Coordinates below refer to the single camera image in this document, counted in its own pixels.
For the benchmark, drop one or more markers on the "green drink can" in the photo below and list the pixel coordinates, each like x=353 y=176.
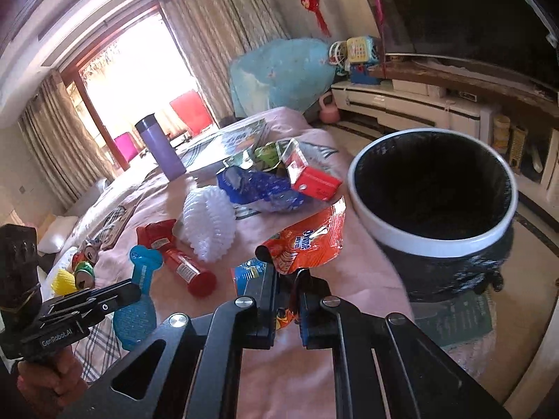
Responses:
x=84 y=276

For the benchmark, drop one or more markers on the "pink kettlebell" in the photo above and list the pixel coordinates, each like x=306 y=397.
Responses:
x=328 y=113

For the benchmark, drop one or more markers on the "red milk carton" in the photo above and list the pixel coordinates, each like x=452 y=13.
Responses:
x=308 y=170

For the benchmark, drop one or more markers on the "left hand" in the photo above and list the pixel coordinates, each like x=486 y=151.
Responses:
x=49 y=391

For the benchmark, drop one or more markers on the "red cylindrical tube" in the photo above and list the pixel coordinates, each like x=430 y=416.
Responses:
x=200 y=282

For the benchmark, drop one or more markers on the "large black television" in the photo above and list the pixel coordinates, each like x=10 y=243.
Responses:
x=513 y=35

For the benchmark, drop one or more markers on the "black white trash bin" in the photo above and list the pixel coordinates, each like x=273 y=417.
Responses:
x=440 y=205

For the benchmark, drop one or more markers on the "beige curtain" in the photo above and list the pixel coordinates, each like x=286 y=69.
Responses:
x=212 y=33

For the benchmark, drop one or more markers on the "yellow foam net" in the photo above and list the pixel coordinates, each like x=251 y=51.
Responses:
x=63 y=283

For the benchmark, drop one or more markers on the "purple thermos bottle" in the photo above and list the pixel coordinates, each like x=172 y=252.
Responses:
x=159 y=146

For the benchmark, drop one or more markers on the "white TV cabinet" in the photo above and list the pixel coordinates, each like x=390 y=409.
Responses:
x=531 y=152

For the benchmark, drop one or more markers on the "blue cloth covered bundle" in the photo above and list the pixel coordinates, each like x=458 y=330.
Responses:
x=292 y=73

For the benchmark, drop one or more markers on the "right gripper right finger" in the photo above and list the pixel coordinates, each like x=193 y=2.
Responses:
x=385 y=367

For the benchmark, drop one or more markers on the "blue plastic fly swatter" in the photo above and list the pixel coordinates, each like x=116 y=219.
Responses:
x=132 y=324

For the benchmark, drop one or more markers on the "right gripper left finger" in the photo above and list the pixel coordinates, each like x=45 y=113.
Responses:
x=188 y=368

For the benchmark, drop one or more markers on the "pink table cloth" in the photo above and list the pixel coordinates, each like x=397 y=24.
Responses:
x=288 y=380

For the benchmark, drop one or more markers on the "toy telephone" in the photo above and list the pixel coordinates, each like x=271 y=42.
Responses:
x=361 y=56

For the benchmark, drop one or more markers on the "red chair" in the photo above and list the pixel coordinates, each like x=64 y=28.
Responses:
x=191 y=109

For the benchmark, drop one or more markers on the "children's picture book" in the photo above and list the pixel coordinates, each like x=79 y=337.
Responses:
x=207 y=158

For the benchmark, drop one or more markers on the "blue plastic bag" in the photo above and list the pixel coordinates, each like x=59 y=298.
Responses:
x=260 y=191

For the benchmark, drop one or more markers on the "orange snack bag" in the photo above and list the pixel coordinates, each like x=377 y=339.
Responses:
x=307 y=244

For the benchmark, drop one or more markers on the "green snack wrapper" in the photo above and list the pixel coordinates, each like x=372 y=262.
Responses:
x=266 y=158

